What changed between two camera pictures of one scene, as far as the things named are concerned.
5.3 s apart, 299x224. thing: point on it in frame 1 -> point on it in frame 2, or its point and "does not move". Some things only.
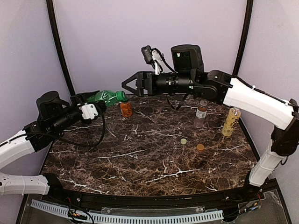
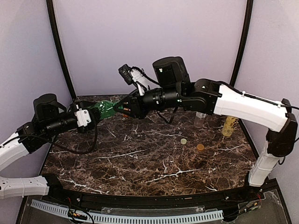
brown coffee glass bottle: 201,114 does not move
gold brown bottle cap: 200,147 does not move
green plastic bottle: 108,97 -> 106,108
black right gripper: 145,83 -> 135,107
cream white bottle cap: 183,141 does not move
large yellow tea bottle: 231,122 does not move
